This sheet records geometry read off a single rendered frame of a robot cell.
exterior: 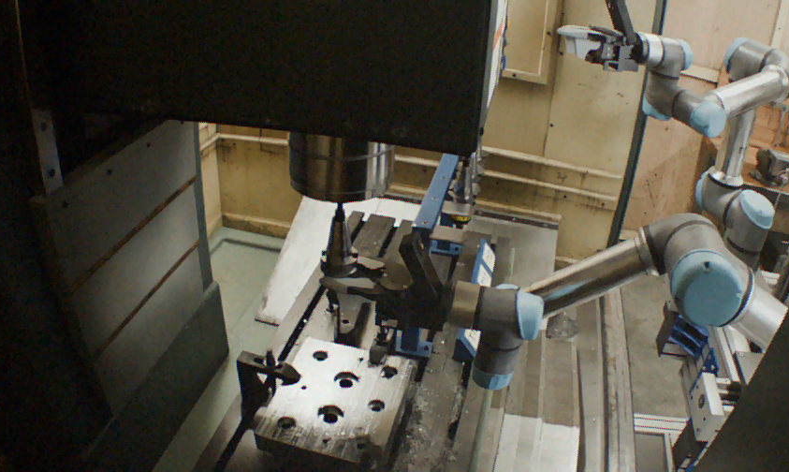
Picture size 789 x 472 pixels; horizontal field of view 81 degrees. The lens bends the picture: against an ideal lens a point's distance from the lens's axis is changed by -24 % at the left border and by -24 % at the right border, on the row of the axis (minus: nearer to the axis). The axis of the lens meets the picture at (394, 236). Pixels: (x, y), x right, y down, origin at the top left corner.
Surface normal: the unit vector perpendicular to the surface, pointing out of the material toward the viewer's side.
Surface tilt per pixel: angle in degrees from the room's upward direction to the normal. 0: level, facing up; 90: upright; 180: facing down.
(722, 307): 87
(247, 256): 0
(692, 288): 88
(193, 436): 0
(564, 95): 89
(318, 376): 0
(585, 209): 90
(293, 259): 23
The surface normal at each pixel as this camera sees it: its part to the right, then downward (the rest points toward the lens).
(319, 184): -0.32, 0.48
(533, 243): -0.04, -0.57
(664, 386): 0.07, -0.86
